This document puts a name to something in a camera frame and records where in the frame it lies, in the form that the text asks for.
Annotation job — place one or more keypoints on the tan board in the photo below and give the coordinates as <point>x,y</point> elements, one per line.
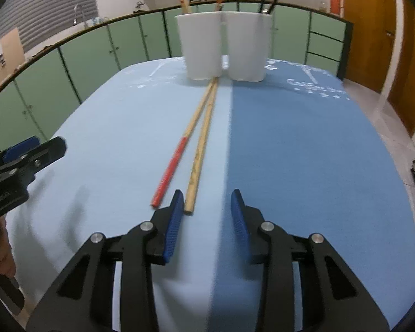
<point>10,62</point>

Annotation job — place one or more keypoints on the dark blue mat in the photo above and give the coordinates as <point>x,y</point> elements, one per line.
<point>297,145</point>

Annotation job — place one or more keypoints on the plain bamboo chopstick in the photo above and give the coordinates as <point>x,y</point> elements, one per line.
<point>197,169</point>

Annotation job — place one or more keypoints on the person's left hand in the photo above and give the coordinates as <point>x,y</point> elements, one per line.
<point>3,256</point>

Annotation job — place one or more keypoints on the red-tipped bamboo chopstick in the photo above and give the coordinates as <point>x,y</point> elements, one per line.
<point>170,169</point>

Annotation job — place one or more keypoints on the white plastic utensil holder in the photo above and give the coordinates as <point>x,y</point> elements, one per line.
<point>200,45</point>
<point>247,45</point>

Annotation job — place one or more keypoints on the green lower kitchen cabinets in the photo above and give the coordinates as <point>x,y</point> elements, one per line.
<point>90,52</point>

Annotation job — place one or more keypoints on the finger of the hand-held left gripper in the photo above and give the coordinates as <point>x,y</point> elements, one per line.
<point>45,152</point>
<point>20,149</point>

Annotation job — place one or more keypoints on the metal faucet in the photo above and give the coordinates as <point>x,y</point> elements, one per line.
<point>79,13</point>

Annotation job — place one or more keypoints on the light blue mat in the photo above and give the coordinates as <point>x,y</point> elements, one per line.
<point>107,128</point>

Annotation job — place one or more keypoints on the small glass jar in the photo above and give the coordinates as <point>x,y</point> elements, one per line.
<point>322,7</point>

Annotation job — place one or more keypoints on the drinking glasses by faucet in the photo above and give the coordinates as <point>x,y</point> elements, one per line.
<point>97,20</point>

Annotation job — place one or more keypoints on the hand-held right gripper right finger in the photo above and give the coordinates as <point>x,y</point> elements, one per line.
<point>240,228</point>

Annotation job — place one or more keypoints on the grey window blind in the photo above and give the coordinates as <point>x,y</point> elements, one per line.
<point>45,3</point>

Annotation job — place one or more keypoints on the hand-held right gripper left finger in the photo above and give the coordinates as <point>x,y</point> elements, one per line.
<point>173,228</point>

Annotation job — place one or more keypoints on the small metal kettle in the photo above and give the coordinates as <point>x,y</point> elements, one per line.
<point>140,5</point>

